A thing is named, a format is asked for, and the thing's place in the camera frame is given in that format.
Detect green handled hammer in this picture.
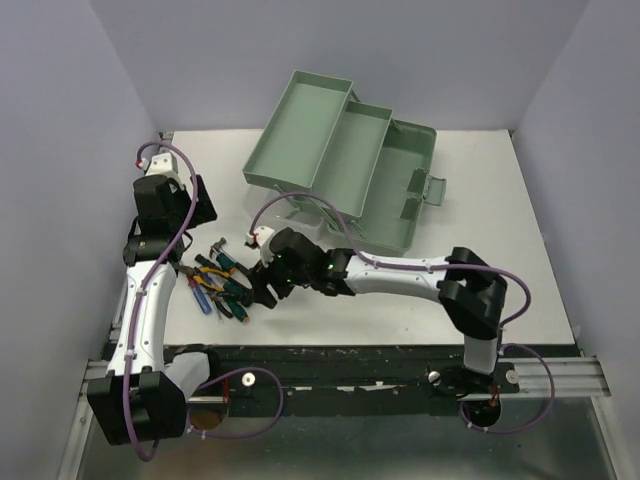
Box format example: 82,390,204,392
209,237,239,273

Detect aluminium extrusion frame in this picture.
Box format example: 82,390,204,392
79,130,174,401

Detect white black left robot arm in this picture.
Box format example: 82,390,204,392
87,174,222,445

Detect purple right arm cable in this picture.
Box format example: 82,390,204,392
247,192,556,435

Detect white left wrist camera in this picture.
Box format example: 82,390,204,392
145,152,183,185

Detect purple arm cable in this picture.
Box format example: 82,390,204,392
119,141,285,462
247,192,556,435

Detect green plastic tool box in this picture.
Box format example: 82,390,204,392
243,71,446,256

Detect yellow handled pliers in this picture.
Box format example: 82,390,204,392
177,265,231,291

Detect black mounting base rail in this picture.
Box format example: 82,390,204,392
164,342,584,419

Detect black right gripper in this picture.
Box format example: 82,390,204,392
245,254,312,311

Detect black T-handle wrench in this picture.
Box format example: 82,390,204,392
194,254,250,280

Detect blue handled screwdriver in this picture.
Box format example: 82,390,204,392
187,276,213,315

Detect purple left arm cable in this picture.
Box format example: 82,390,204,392
119,141,285,462

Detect small black pliers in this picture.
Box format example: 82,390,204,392
208,291,234,319

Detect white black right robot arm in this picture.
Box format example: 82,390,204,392
245,227,507,392

